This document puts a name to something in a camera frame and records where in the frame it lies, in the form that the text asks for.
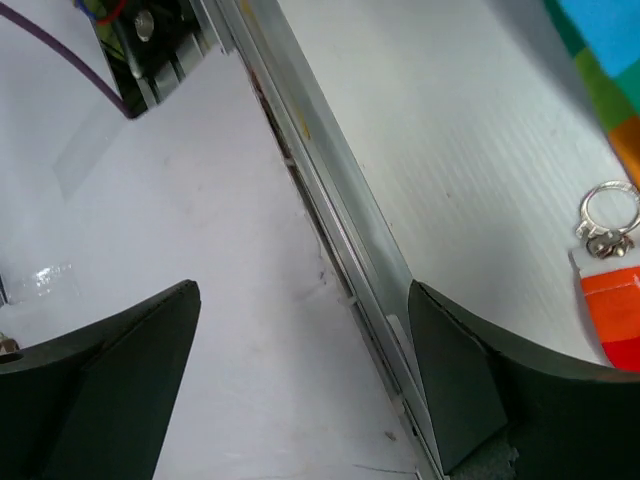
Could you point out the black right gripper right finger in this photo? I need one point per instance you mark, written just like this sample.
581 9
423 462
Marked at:
504 407

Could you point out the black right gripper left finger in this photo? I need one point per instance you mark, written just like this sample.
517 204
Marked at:
96 402

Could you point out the rainbow red kids jacket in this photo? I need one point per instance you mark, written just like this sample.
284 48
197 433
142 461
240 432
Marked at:
602 37

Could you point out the aluminium front rail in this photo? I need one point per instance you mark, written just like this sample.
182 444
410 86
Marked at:
344 209

